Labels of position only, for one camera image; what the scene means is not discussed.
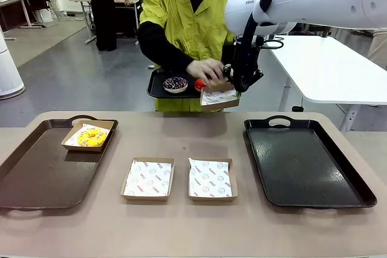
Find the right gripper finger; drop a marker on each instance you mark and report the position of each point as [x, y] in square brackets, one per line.
[255, 77]
[229, 72]

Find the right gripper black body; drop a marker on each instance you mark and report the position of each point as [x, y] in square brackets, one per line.
[246, 61]

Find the smiley print paper liner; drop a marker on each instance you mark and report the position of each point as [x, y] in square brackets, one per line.
[217, 98]
[71, 140]
[148, 179]
[211, 179]

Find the red glazed donut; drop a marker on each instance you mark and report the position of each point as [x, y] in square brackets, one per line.
[199, 85]

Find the brown cardboard food box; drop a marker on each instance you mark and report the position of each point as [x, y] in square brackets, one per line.
[81, 148]
[145, 198]
[211, 199]
[220, 107]

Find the chocolate donut with pink drizzle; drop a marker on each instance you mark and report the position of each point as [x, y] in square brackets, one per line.
[170, 87]

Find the black serving tray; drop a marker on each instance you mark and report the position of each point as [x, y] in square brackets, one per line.
[157, 89]

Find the yellow sprinkled donut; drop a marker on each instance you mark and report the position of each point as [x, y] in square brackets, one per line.
[84, 140]

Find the person's right forearm black sleeve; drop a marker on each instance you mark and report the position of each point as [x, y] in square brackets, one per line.
[163, 49]

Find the brown plastic serving tray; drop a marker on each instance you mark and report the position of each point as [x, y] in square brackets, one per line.
[45, 173]

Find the person's right hand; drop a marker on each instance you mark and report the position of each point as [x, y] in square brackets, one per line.
[207, 67]

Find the black plug on floor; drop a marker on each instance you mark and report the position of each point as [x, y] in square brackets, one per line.
[297, 108]

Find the person in yellow-green jacket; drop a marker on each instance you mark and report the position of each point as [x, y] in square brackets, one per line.
[193, 28]

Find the large white table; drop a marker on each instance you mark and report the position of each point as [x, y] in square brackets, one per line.
[332, 67]

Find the person in beige trousers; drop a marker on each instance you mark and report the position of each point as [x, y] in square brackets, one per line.
[378, 48]

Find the bystander in black clothes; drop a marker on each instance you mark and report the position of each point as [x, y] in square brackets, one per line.
[102, 13]

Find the white cylindrical appliance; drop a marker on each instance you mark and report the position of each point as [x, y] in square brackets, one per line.
[9, 70]

